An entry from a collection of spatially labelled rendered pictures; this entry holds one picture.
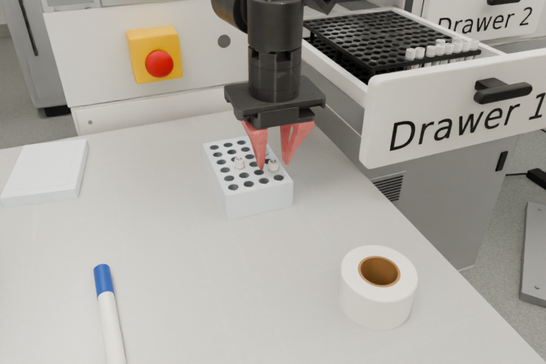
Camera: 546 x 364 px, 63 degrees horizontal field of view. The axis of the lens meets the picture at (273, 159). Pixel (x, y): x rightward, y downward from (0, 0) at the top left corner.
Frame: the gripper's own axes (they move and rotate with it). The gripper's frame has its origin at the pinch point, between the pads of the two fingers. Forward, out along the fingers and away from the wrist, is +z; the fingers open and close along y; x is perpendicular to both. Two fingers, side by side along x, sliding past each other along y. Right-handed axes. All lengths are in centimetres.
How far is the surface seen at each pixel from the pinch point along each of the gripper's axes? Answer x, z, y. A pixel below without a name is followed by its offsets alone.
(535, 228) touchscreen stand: -38, 77, -114
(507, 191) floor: -62, 81, -125
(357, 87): 0.1, -8.2, -10.6
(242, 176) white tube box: -0.5, 2.1, 3.8
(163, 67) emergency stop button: -19.2, -5.8, 10.0
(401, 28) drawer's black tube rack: -16.6, -8.8, -27.2
